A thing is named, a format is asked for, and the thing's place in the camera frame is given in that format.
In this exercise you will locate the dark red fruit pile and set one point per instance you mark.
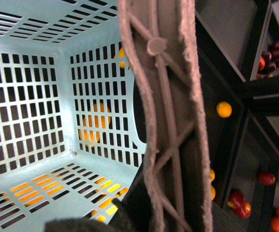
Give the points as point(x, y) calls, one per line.
point(269, 62)

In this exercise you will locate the light blue plastic basket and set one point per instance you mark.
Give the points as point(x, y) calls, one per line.
point(68, 138)

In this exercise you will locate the small yellow lemon on shelf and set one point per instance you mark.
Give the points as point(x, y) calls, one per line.
point(224, 109)

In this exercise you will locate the red mango on tray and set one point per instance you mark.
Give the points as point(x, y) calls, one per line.
point(266, 178)

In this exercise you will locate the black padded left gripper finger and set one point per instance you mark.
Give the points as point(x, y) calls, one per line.
point(91, 225)

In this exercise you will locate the black display shelf unit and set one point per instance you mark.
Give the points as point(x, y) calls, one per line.
point(230, 35)

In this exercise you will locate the brown basket handle front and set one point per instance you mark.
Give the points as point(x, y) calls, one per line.
point(159, 40)

